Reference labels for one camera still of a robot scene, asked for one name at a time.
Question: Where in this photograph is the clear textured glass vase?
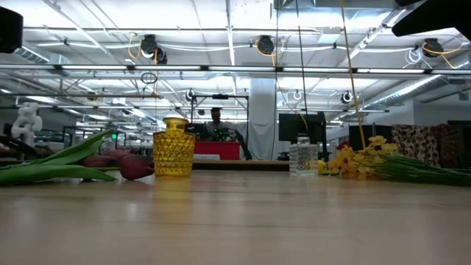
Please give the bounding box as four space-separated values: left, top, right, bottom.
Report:
289 135 319 174

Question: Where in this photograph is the yellow textured glass vase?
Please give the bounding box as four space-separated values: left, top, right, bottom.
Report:
152 116 197 177

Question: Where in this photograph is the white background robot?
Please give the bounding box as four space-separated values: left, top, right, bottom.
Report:
10 102 43 148

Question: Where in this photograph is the floral patterned fabric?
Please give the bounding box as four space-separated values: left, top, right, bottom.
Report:
392 124 442 167

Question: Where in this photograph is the black cabinet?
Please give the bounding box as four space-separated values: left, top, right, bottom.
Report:
348 124 393 155

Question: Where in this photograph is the dark patterned fabric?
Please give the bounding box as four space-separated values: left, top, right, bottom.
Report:
437 123 471 170

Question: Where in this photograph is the black monitor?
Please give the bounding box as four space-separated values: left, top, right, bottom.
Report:
278 112 327 144
183 122 206 141

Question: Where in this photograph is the white square pillar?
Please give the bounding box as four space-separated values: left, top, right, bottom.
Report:
249 77 277 161

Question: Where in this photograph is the person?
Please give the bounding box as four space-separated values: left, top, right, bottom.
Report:
204 107 240 142

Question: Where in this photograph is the red plastic bin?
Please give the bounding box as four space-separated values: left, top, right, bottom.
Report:
194 141 242 161

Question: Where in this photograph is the yellow hanging cable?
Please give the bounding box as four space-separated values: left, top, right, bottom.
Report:
340 0 367 150

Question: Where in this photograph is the black hanging cable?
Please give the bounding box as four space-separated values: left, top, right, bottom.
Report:
296 0 308 137

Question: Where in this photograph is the black camera stand frame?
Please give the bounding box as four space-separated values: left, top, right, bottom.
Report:
190 93 249 126

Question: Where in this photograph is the black aluminium table frame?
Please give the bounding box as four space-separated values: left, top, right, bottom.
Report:
191 159 291 172

